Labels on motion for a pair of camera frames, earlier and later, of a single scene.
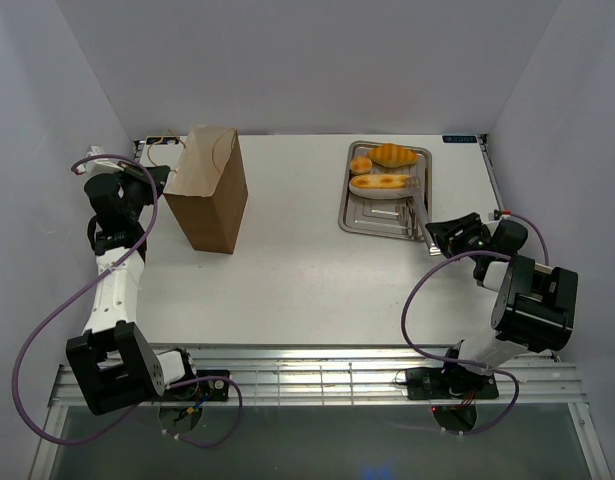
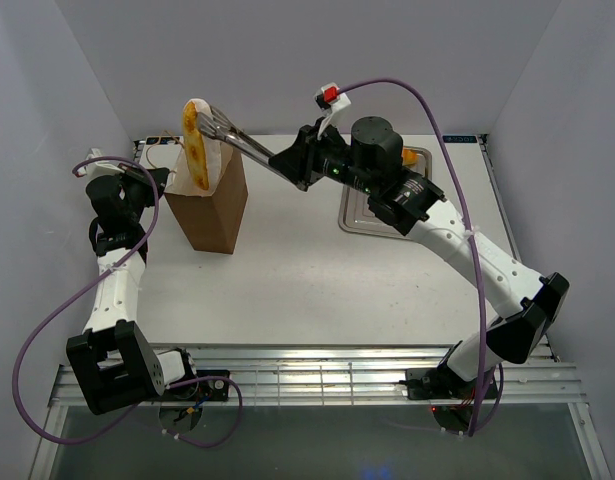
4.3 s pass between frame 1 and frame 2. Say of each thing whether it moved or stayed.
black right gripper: moved
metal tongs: moved
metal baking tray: stayed
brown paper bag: stayed
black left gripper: stayed
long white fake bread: moved
